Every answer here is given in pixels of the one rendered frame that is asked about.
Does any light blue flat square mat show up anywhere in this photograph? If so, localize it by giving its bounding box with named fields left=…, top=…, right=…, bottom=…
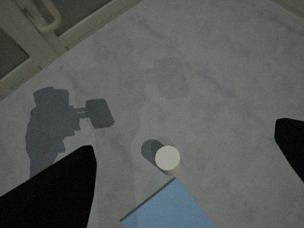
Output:
left=121, top=179, right=216, bottom=228

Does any beige cylinder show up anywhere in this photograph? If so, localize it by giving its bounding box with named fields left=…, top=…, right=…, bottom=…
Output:
left=155, top=145, right=183, bottom=175

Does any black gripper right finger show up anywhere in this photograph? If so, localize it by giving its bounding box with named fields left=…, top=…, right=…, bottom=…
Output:
left=274, top=118, right=304, bottom=182

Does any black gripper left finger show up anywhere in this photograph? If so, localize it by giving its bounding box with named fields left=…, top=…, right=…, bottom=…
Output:
left=0, top=145, right=97, bottom=228

